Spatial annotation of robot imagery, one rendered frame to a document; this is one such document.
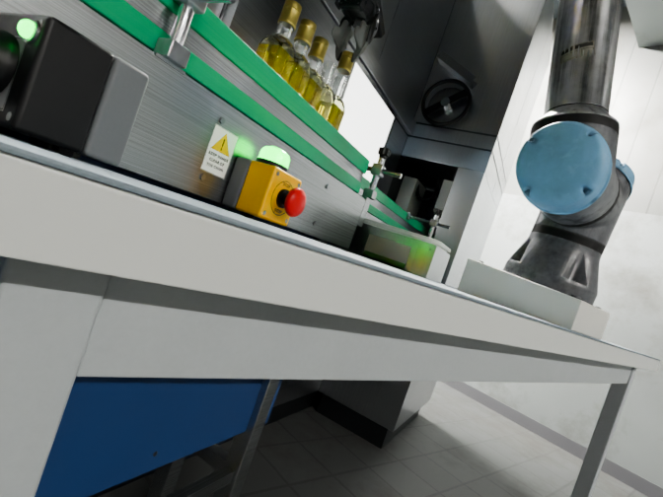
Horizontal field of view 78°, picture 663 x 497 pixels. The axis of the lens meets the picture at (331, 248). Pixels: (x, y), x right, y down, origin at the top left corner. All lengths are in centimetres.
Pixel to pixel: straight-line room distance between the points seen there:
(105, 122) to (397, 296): 26
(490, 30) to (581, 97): 142
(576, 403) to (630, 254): 102
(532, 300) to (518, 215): 279
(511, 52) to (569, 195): 144
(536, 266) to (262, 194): 46
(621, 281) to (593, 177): 259
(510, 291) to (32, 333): 66
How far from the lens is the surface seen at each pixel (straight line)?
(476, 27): 213
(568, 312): 71
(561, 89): 72
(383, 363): 37
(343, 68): 106
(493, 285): 75
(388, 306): 27
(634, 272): 322
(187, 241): 18
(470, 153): 186
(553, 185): 64
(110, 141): 38
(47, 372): 23
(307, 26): 93
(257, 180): 55
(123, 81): 38
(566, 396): 324
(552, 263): 75
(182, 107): 52
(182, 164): 53
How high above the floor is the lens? 75
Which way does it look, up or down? 1 degrees down
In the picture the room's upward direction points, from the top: 19 degrees clockwise
